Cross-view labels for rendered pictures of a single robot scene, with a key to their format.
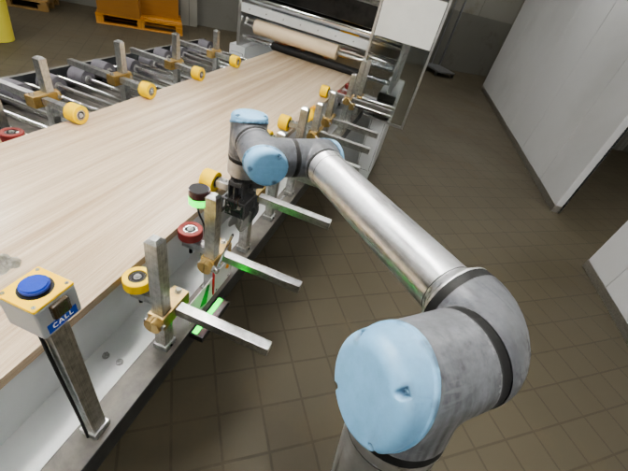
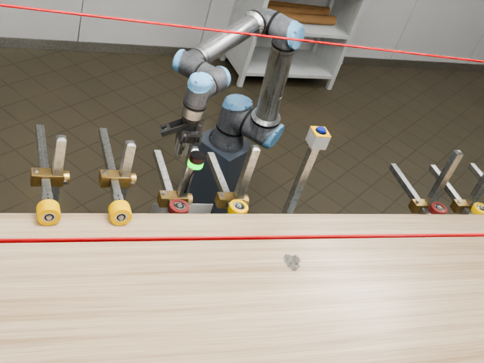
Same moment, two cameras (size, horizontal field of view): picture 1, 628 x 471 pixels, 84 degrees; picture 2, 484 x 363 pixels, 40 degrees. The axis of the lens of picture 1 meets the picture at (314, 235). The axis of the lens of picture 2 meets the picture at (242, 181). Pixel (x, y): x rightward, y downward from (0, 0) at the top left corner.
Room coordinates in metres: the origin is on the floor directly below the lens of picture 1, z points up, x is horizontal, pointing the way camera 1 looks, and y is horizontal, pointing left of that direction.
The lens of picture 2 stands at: (1.90, 2.08, 2.55)
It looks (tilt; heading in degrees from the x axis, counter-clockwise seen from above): 36 degrees down; 232
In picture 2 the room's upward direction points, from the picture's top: 19 degrees clockwise
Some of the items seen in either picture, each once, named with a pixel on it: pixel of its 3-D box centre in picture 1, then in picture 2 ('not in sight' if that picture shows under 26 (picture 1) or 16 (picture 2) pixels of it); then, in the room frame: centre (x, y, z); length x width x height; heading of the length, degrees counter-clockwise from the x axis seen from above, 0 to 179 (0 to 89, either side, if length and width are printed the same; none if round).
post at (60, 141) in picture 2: (274, 182); (55, 187); (1.29, 0.23, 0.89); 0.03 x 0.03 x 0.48; 81
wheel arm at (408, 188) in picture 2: not in sight; (411, 194); (-0.41, 0.41, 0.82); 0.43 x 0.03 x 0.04; 81
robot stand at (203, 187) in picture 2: not in sight; (212, 184); (0.21, -0.36, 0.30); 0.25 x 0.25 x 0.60; 26
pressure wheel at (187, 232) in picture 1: (190, 240); (176, 214); (0.86, 0.40, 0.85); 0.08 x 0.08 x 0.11
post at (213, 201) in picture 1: (211, 254); (181, 194); (0.80, 0.31, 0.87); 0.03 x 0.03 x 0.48; 81
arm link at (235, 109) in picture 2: not in sight; (236, 113); (0.21, -0.35, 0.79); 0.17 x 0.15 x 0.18; 123
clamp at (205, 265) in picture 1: (214, 255); (175, 199); (0.82, 0.31, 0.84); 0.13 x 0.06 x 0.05; 171
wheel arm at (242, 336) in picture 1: (199, 318); (222, 186); (0.58, 0.25, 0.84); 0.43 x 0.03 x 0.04; 81
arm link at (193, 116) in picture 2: (246, 166); (192, 110); (0.80, 0.22, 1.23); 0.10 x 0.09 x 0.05; 81
